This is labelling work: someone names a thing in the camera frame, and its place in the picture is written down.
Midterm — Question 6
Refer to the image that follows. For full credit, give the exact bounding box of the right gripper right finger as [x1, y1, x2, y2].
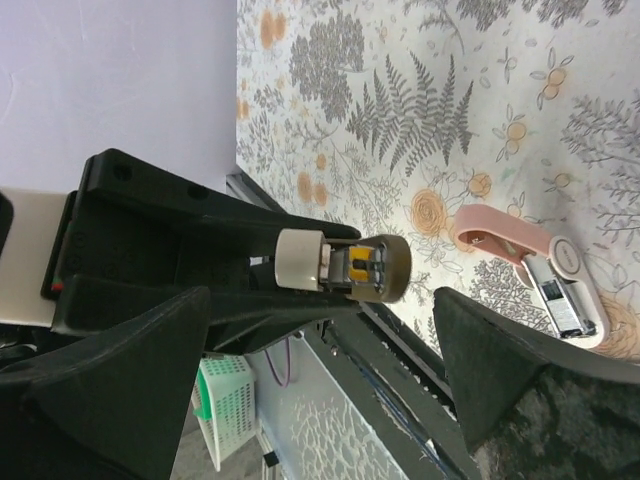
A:
[433, 287, 639, 479]

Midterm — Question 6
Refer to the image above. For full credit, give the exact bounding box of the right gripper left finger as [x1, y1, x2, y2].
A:
[1, 288, 210, 479]

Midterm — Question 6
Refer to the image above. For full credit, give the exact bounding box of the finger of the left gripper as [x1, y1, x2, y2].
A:
[52, 275, 359, 353]
[82, 149, 361, 256]

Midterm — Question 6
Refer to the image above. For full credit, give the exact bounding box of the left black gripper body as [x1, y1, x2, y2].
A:
[0, 187, 251, 334]

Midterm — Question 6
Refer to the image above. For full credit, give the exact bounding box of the green white plastic basket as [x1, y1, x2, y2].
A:
[191, 356, 257, 472]

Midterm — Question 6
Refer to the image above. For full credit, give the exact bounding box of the floral table mat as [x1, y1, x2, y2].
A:
[236, 1, 639, 361]

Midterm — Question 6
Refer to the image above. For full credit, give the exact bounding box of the left floor purple cable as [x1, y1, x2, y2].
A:
[264, 337, 294, 387]

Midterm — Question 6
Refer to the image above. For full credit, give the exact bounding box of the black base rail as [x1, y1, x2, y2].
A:
[231, 257, 479, 479]

